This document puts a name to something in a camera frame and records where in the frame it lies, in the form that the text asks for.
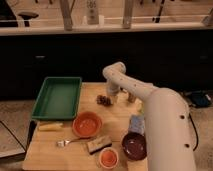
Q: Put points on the dark purple bowl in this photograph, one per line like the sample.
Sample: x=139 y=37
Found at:
x=134 y=146

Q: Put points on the dark grape bunch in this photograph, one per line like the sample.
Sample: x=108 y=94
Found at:
x=103 y=100

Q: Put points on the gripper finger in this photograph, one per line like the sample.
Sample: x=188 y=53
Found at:
x=114 y=99

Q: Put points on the blue cloth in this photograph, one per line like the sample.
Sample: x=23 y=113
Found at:
x=136 y=124

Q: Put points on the green plastic tray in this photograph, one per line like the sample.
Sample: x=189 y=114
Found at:
x=58 y=99

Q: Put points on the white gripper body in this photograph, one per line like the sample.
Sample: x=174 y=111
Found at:
x=112 y=89

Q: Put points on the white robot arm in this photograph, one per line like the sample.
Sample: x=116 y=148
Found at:
x=167 y=132

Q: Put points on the blue object on floor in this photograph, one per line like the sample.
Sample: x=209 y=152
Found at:
x=200 y=99

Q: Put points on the silver fork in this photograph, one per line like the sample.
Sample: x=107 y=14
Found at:
x=63 y=143

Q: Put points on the small orange cup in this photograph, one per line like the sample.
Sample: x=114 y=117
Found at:
x=108 y=158

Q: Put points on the wooden board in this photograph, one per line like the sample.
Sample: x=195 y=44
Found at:
x=66 y=150

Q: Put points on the black office chair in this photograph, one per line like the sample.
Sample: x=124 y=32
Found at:
x=26 y=16

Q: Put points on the yellow black sponge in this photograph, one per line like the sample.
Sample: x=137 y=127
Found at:
x=98 y=144

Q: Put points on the red bowl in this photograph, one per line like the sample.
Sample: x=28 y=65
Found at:
x=86 y=124

